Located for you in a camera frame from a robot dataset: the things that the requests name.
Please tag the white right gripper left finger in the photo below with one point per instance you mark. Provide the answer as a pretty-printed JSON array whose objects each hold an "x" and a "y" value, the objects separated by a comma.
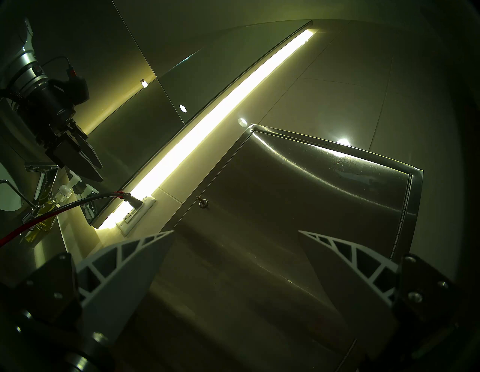
[{"x": 123, "y": 277}]

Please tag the chrome faucet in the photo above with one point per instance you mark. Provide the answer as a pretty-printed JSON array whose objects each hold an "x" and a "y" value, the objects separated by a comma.
[{"x": 41, "y": 168}]

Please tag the bright vertical light strip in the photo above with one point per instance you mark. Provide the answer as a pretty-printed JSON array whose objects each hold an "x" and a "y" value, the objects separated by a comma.
[{"x": 225, "y": 108}]

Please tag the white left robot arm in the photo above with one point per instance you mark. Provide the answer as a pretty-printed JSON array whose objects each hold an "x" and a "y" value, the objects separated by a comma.
[{"x": 26, "y": 63}]

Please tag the stainless towel dispenser door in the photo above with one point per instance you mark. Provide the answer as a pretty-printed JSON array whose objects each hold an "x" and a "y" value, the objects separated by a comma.
[{"x": 281, "y": 210}]

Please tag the small gold key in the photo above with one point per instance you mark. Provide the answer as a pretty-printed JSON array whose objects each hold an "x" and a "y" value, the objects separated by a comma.
[{"x": 203, "y": 203}]

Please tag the white round sink basin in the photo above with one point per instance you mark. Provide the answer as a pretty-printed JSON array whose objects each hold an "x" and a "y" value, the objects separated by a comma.
[{"x": 7, "y": 195}]

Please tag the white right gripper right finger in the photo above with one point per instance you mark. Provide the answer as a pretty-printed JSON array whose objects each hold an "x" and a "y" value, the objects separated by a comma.
[{"x": 348, "y": 285}]

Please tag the stainless dispenser cabinet frame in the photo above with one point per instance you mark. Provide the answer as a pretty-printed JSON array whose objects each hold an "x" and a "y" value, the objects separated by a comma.
[{"x": 417, "y": 187}]

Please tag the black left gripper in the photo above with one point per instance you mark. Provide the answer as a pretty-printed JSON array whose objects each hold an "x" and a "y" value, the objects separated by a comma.
[{"x": 41, "y": 108}]

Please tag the yellow soap pump bottle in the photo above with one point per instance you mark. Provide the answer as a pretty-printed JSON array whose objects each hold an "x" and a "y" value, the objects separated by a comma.
[{"x": 37, "y": 232}]

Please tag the white wall power outlet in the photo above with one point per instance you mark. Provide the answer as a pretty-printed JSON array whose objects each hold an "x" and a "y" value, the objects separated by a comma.
[{"x": 137, "y": 219}]

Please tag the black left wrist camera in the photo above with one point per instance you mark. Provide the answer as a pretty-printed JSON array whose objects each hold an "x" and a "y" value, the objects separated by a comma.
[{"x": 77, "y": 90}]

